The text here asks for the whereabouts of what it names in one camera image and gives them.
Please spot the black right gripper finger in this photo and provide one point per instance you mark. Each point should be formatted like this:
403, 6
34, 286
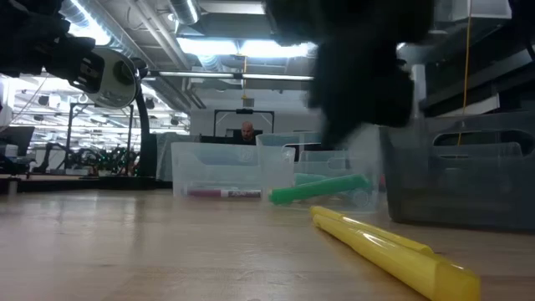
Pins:
363, 83

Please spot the black gantry frame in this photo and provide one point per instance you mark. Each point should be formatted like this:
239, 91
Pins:
244, 111

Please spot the person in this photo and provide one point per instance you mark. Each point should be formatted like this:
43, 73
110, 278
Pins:
248, 131

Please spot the dark grey container lid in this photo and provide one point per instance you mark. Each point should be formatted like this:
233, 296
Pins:
460, 196

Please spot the black desk lamp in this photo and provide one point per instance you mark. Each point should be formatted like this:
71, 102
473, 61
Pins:
121, 83

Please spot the black computer monitor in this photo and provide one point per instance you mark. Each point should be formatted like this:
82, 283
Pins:
16, 140

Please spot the overhead light bar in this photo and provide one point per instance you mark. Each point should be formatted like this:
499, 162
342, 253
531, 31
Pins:
196, 74

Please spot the green highlighter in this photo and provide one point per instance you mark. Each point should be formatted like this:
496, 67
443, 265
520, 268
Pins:
317, 189

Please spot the clear plastic bin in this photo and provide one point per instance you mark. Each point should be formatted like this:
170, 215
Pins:
317, 165
217, 167

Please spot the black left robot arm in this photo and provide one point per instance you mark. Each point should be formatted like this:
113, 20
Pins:
25, 37

